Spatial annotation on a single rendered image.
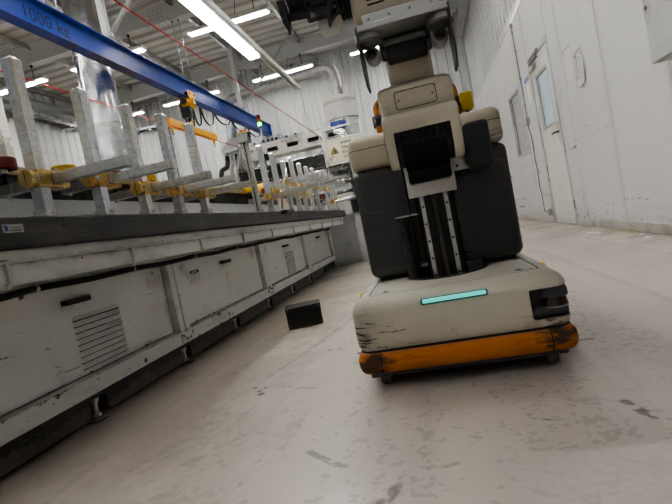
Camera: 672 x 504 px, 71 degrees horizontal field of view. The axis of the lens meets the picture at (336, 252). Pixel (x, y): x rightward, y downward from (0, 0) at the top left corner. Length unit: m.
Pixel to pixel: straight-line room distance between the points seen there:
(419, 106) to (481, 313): 0.63
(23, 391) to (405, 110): 1.43
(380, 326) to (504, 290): 0.37
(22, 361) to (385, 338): 1.11
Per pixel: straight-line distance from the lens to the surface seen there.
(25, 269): 1.50
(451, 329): 1.42
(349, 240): 6.18
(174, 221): 2.05
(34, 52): 11.19
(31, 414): 1.74
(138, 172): 1.73
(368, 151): 1.73
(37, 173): 1.57
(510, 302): 1.42
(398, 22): 1.44
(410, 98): 1.49
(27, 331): 1.79
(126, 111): 2.03
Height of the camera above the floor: 0.51
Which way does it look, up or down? 3 degrees down
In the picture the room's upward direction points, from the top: 11 degrees counter-clockwise
